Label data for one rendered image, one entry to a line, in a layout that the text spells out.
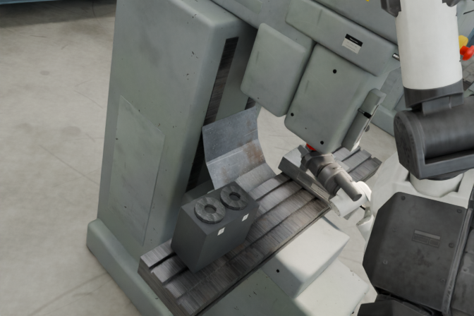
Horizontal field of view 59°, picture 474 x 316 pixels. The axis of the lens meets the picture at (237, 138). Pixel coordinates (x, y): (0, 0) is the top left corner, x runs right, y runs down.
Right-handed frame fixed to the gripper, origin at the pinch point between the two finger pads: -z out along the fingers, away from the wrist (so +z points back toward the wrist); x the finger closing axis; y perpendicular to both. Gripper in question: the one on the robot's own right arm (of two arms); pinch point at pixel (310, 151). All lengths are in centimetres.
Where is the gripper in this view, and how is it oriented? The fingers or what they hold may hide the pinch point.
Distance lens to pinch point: 147.1
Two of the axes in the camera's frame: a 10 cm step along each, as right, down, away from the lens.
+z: 4.5, 6.2, -6.4
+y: -2.5, 7.7, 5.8
